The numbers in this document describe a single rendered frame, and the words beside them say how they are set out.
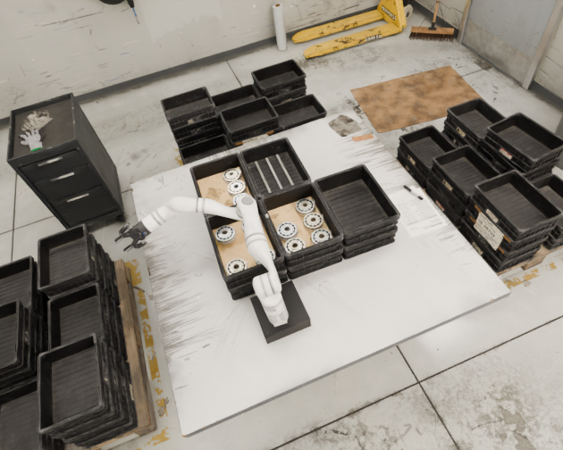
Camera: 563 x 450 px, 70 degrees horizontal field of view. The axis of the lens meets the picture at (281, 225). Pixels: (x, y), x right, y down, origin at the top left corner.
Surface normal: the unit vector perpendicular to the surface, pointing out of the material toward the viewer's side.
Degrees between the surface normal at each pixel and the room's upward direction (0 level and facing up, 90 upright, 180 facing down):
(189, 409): 0
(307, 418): 0
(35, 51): 90
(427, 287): 0
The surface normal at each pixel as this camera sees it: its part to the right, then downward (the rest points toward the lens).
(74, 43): 0.37, 0.71
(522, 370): -0.11, -0.61
